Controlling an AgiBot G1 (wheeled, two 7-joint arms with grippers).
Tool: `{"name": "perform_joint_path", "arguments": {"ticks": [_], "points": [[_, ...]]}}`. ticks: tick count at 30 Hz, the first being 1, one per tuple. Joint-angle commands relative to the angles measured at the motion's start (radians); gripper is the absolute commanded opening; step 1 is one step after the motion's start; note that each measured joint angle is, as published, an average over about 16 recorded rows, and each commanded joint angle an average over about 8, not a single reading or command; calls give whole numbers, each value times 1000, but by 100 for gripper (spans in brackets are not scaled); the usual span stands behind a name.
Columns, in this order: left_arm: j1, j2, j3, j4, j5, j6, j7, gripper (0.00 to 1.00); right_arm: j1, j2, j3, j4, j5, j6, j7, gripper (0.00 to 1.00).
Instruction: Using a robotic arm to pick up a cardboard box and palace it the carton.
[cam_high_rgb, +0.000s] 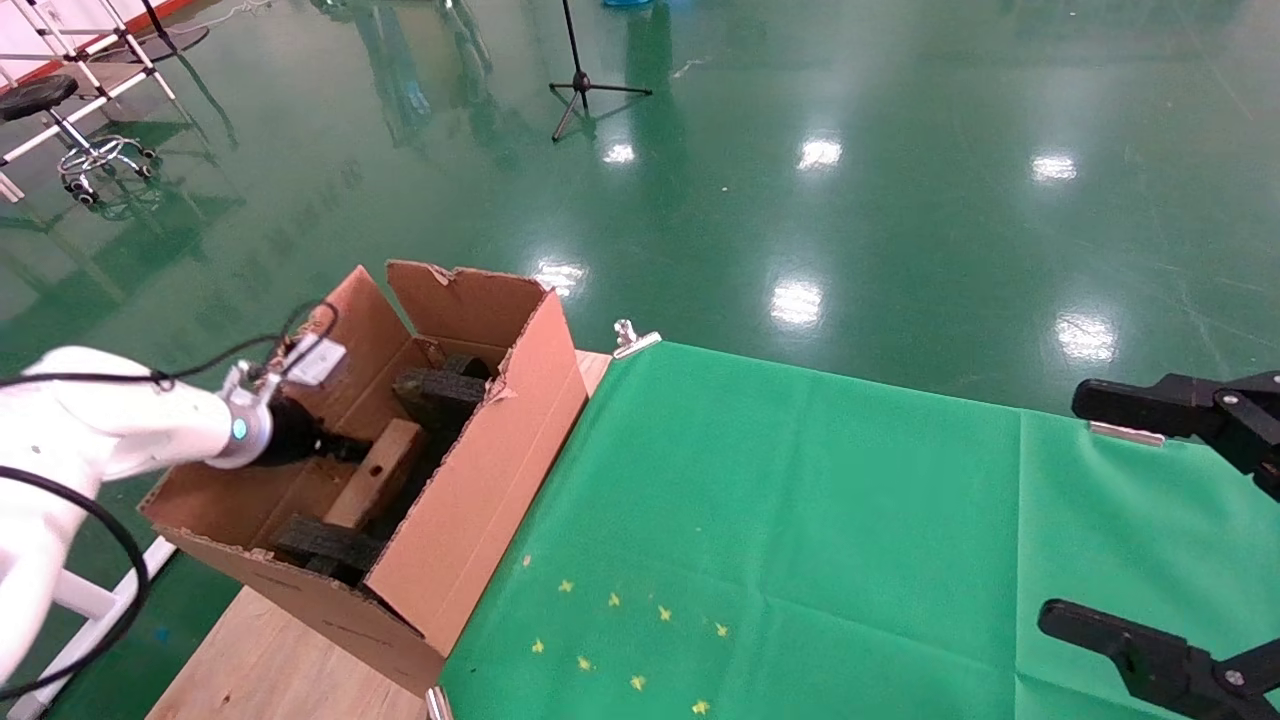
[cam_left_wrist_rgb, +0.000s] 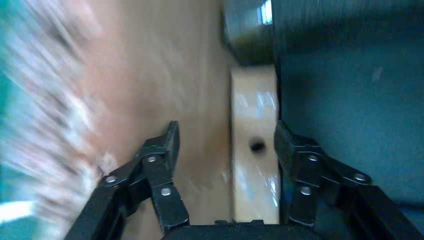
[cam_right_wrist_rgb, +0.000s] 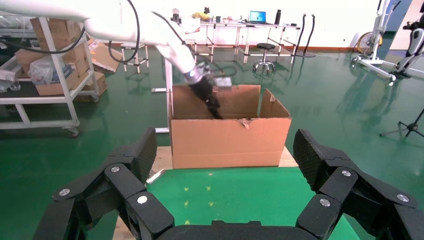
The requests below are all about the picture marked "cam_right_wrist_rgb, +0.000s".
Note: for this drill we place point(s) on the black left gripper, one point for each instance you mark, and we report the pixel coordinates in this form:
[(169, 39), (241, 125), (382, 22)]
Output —
[(203, 91)]

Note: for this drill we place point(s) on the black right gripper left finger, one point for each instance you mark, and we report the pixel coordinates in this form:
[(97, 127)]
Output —
[(109, 198)]

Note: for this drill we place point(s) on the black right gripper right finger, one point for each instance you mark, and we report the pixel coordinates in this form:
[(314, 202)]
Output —
[(357, 205)]

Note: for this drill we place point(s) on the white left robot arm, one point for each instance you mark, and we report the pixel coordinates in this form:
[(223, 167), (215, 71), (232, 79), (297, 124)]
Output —
[(159, 36)]

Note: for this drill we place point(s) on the large open cardboard carton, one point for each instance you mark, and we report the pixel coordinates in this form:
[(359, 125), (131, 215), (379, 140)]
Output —
[(228, 145)]

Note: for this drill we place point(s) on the brown cardboard box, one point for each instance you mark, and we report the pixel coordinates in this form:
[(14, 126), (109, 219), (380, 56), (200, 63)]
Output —
[(96, 84), (56, 87), (79, 56), (63, 31)]

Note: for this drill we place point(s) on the flat leaning cardboard sheet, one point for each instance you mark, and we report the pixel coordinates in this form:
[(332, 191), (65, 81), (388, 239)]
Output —
[(106, 59)]

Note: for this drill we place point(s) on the black round stool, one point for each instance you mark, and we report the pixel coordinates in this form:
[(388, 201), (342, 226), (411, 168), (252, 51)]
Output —
[(265, 46)]

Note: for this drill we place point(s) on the green table cloth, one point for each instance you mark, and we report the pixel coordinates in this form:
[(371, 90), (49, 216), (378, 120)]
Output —
[(232, 195)]

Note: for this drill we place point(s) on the black tripod stand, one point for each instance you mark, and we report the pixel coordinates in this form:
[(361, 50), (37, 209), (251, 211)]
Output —
[(412, 126)]

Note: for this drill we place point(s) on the yellow object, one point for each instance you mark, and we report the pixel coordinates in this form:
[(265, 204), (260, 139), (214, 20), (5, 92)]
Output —
[(201, 16)]

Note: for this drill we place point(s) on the open laptop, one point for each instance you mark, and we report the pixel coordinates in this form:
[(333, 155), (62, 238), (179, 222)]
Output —
[(257, 16)]

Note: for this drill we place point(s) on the black device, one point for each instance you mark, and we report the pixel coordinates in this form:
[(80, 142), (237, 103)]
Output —
[(175, 16)]

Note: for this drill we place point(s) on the black floor stand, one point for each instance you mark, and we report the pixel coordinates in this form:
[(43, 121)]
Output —
[(304, 55), (311, 31)]

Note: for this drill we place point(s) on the black bottle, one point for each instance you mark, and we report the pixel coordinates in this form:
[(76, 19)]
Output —
[(277, 17)]

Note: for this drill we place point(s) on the white shelving cart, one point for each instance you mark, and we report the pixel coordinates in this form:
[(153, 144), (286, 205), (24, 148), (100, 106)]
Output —
[(33, 99)]

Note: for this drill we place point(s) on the clear plastic bag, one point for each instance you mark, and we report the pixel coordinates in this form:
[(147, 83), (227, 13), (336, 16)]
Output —
[(46, 69)]

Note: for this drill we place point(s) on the white floor stand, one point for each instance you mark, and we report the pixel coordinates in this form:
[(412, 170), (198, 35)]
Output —
[(367, 61)]

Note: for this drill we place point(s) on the yellow round wheel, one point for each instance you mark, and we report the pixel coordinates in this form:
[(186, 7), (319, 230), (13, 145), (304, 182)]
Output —
[(362, 43)]

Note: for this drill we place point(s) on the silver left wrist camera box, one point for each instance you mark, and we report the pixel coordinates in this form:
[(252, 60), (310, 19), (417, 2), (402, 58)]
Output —
[(224, 82)]

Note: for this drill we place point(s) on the white table support frame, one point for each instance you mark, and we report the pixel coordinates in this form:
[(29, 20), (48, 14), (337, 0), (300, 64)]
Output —
[(169, 76)]

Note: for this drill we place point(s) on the white frame table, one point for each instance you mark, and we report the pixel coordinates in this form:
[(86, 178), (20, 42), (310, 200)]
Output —
[(218, 23), (271, 25)]

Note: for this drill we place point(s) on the small white frame stool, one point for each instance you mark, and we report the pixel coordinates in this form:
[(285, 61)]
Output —
[(142, 45)]

